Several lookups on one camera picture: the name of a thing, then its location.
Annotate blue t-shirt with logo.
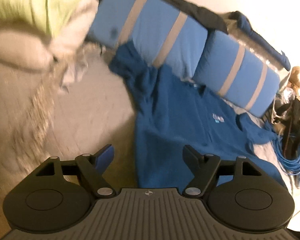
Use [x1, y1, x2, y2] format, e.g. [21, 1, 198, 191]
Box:
[109, 42, 284, 191]

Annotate grey quilted bed cover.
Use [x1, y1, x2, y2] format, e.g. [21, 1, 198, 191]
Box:
[0, 48, 136, 238]

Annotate blue pillow, grey stripes, right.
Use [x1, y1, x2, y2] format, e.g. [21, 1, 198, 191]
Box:
[192, 30, 280, 118]

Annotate blue pillow, grey stripes,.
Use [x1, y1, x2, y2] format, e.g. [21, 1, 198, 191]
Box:
[192, 30, 280, 118]
[87, 0, 208, 79]

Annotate black bag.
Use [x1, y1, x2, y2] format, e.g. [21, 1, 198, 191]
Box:
[276, 97, 300, 160]

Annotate grey crumpled cloth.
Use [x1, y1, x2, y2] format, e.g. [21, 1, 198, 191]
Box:
[59, 42, 103, 94]

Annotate brown teddy bear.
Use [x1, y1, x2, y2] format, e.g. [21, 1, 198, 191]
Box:
[289, 66, 300, 89]

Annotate beige quilted comforter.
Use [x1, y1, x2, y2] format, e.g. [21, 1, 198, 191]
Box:
[0, 0, 100, 86]

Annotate blue pillow, grey stripes, left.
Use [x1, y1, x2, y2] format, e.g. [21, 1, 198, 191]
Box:
[87, 0, 208, 79]

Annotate black garment behind pillows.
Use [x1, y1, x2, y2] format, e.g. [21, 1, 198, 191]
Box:
[163, 0, 228, 34]

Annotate blue coiled cable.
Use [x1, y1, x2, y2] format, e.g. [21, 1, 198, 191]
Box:
[273, 129, 300, 176]

